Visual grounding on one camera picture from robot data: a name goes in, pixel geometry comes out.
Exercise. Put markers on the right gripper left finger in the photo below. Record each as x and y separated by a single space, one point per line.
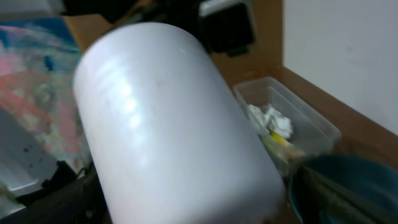
68 197

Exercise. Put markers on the dark blue plate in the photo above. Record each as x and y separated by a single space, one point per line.
373 181

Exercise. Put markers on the yellow green snack wrapper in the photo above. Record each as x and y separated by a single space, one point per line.
281 148

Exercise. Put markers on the clear plastic bin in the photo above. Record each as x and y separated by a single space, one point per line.
312 133

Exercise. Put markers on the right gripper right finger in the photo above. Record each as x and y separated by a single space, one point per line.
319 199

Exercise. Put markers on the pink cup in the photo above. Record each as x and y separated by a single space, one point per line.
170 143

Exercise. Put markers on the white tissue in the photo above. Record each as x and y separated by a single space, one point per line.
270 121

